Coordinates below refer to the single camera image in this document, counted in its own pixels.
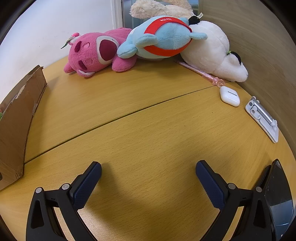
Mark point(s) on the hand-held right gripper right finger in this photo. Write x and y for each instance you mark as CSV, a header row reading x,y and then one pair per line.
x,y
210,185

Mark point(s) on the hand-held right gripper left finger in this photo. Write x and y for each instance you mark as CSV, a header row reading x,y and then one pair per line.
x,y
85,187

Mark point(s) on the shallow cardboard box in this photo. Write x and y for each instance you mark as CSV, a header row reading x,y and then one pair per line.
x,y
18,115

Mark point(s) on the black phone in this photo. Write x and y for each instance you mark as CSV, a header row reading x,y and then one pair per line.
x,y
279,185

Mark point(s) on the wooden desk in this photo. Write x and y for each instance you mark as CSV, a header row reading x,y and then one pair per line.
x,y
138,139

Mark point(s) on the white folding phone stand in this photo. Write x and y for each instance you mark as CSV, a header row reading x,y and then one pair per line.
x,y
261,115

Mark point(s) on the white earbuds case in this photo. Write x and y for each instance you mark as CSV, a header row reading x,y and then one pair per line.
x,y
229,96

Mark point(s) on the pink pen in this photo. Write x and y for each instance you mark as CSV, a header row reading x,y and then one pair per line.
x,y
196,71

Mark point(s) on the pink plush bear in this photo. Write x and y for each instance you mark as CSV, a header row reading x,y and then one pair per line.
x,y
87,53

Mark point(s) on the white plush toy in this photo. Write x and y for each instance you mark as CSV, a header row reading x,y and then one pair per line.
x,y
208,46

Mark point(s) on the blue plush toy red band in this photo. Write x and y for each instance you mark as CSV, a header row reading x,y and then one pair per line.
x,y
166,34

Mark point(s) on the beige plush toy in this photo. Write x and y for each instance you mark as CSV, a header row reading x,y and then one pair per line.
x,y
148,9

